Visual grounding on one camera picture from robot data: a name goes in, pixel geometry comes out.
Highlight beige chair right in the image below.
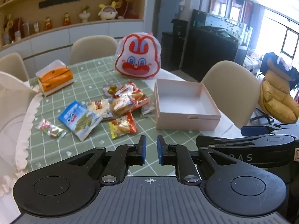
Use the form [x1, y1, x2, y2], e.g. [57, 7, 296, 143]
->
[201, 61, 261, 129]

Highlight black small cabinet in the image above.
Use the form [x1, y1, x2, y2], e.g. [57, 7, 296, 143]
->
[161, 19, 187, 71]

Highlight white vase figurine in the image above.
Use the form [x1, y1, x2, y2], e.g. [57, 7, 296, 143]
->
[78, 5, 91, 23]

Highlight red roast chicken packet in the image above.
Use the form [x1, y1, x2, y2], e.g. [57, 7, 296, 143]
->
[113, 81, 150, 111]

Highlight beige chair far left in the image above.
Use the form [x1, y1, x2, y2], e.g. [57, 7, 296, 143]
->
[0, 53, 29, 82]

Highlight wooden display shelf unit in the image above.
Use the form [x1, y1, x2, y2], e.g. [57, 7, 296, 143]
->
[1, 0, 146, 75]

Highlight pink cardboard box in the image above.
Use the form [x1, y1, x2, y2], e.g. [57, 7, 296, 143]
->
[154, 79, 221, 131]

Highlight purple packet green olives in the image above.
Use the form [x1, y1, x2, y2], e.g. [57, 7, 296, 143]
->
[103, 84, 121, 97]

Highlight red white rabbit plush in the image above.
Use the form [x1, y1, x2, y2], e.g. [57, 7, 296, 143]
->
[115, 32, 162, 79]

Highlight green checked tablecloth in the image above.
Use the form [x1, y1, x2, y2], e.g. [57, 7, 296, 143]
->
[27, 57, 198, 176]

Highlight orange tissue box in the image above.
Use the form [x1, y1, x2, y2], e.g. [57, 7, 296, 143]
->
[36, 60, 74, 97]

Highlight small clear candy packet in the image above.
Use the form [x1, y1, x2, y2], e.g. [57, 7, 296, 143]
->
[36, 119, 66, 139]

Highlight red doll figurine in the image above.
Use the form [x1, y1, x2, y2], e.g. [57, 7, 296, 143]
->
[45, 17, 53, 30]
[63, 13, 71, 26]

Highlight beige chair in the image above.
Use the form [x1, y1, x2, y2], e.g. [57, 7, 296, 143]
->
[0, 53, 29, 82]
[69, 35, 118, 65]
[201, 61, 261, 129]

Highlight clear packet beige biscuits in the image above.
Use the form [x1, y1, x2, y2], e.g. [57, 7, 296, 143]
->
[141, 102, 155, 115]

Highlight yellow red ball snack bag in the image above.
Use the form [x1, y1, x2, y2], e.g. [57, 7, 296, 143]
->
[108, 112, 138, 139]

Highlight black aquarium cabinet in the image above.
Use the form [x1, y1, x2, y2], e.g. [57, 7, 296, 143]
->
[180, 0, 254, 81]

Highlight packaged round bread bun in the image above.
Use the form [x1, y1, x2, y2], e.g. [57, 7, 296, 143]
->
[111, 94, 135, 116]

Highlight red doll figurine right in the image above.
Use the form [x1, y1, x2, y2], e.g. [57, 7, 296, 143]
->
[63, 13, 71, 26]

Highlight white rabbit figurine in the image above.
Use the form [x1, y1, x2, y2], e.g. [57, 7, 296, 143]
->
[98, 1, 118, 20]

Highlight brown monkey plush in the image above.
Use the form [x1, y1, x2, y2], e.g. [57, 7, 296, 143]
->
[110, 0, 139, 19]

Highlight white red rice cracker packet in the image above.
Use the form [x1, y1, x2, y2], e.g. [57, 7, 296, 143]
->
[86, 99, 114, 120]

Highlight beige chair far middle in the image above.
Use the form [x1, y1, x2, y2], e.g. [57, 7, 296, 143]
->
[69, 35, 118, 65]

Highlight red doll figurine left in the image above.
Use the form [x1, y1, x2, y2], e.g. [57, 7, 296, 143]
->
[45, 17, 53, 30]

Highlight blue seaweed snack packet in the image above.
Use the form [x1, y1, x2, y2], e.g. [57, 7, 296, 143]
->
[58, 101, 103, 141]

